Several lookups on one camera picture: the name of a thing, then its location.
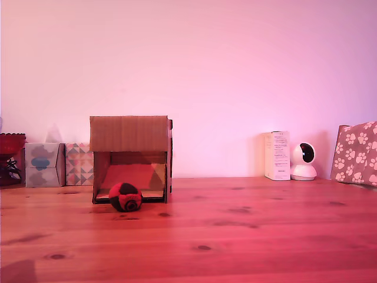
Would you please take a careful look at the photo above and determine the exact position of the red and black footbag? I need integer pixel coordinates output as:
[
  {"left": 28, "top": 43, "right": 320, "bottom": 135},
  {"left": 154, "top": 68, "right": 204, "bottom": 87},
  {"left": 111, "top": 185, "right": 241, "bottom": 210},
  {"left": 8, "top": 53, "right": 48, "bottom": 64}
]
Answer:
[{"left": 108, "top": 182, "right": 143, "bottom": 213}]

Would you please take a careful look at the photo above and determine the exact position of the cardboard dice tower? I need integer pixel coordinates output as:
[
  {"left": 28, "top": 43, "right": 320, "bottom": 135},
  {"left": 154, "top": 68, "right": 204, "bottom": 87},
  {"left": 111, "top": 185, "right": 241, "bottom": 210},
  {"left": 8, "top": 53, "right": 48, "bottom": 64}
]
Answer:
[{"left": 89, "top": 115, "right": 174, "bottom": 205}]

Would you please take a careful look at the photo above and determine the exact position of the white printed carton box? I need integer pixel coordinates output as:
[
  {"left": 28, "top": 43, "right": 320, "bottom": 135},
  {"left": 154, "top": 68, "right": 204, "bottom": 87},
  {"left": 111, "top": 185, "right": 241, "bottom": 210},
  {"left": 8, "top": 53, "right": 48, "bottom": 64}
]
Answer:
[{"left": 262, "top": 130, "right": 291, "bottom": 182}]

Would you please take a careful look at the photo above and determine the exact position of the triangle print tissue box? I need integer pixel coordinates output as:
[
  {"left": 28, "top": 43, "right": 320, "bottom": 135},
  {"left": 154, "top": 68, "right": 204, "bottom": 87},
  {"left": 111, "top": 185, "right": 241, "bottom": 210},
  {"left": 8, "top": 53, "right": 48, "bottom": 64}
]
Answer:
[{"left": 65, "top": 142, "right": 95, "bottom": 187}]

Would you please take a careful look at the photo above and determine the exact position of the white tissue sheet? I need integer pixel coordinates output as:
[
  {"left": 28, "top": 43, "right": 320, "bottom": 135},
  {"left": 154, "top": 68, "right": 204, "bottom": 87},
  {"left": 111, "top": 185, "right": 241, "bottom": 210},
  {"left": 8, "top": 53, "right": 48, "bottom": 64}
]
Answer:
[{"left": 44, "top": 123, "right": 64, "bottom": 144}]

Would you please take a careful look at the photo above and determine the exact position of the cloud print tissue box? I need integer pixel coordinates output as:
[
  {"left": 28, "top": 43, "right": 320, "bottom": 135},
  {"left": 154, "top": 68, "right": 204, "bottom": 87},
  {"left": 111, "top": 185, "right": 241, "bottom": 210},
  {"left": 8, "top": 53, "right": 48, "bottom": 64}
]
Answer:
[{"left": 24, "top": 142, "right": 67, "bottom": 189}]

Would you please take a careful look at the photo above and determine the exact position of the paw print fabric bag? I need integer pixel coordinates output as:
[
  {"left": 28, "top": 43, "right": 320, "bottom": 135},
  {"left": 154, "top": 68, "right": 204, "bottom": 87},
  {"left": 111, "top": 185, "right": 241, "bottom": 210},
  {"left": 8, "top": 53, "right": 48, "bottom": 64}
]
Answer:
[{"left": 330, "top": 121, "right": 377, "bottom": 187}]

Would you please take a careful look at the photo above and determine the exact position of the black ribbon bow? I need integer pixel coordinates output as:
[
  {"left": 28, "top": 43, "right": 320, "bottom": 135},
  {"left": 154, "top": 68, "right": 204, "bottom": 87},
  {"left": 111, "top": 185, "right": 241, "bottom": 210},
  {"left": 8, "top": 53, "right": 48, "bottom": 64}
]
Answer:
[{"left": 4, "top": 158, "right": 24, "bottom": 181}]

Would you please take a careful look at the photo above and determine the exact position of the red glass stemmed bowl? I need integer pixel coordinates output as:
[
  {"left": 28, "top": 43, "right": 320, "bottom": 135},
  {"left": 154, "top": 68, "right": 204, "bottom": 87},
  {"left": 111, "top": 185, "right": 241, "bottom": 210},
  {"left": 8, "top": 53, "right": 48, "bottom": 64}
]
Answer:
[{"left": 0, "top": 132, "right": 27, "bottom": 187}]

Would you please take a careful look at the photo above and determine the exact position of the small white round camera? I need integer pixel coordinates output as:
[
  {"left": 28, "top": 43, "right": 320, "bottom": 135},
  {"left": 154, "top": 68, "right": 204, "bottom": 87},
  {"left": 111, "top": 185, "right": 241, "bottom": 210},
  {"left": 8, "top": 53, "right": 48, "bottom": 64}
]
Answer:
[{"left": 290, "top": 142, "right": 319, "bottom": 182}]

